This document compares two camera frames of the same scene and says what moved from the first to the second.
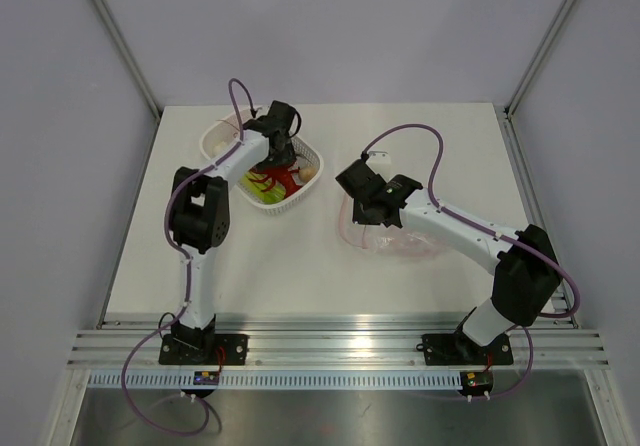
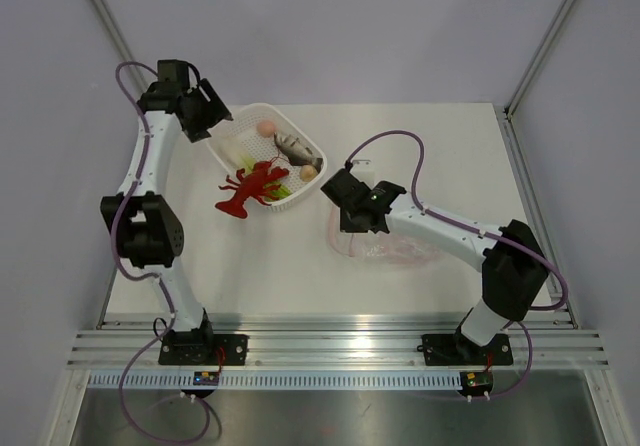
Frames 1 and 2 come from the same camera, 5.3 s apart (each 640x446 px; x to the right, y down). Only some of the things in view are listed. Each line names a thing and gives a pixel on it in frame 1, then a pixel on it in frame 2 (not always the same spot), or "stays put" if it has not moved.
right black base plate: [456, 349] stays put
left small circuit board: [206, 378] stays put
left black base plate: [203, 349] stays put
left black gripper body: [286, 142] → [190, 127]
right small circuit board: [475, 382] stays put
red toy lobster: [282, 173] → [253, 185]
